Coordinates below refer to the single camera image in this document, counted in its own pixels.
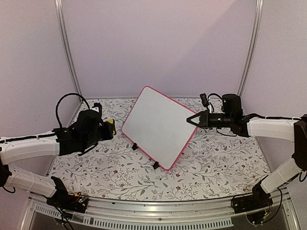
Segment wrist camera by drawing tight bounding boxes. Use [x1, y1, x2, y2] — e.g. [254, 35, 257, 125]
[92, 102, 102, 115]
[200, 93, 211, 111]

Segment aluminium frame post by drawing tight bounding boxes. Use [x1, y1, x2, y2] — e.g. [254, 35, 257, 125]
[237, 0, 263, 97]
[54, 0, 82, 95]

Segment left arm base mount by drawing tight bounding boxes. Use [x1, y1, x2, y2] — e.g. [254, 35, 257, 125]
[47, 176, 89, 213]

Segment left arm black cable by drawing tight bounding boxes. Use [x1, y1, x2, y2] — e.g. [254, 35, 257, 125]
[54, 93, 91, 127]

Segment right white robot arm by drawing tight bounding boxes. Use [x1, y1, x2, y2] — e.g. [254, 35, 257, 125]
[187, 93, 307, 209]

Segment front aluminium rail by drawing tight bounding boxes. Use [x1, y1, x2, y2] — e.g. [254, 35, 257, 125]
[21, 188, 301, 230]

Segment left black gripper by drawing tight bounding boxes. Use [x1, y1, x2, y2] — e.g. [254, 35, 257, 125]
[82, 121, 114, 150]

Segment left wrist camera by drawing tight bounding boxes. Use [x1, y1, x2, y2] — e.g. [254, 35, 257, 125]
[92, 102, 102, 115]

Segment rear aluminium table rail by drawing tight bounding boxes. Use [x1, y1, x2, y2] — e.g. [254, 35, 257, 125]
[83, 96, 238, 101]

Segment pink-framed whiteboard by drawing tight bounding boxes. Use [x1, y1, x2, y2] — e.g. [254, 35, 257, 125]
[121, 86, 197, 171]

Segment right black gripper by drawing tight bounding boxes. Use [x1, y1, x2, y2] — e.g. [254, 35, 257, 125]
[186, 110, 233, 130]

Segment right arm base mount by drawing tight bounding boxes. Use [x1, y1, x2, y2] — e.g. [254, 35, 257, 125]
[231, 188, 273, 225]

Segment left aluminium frame post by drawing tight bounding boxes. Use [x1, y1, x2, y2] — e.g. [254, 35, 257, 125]
[54, 0, 82, 95]

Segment right aluminium frame post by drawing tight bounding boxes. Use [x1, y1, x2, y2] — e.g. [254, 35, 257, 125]
[237, 0, 263, 97]

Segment black whiteboard stand foot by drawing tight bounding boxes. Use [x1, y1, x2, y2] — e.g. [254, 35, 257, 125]
[132, 143, 138, 151]

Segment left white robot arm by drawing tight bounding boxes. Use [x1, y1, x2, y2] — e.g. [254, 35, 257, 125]
[0, 110, 116, 208]

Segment yellow bone-shaped eraser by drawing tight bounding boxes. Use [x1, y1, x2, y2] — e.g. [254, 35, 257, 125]
[106, 119, 117, 135]

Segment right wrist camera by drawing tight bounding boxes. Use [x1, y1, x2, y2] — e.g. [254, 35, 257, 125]
[200, 93, 211, 111]

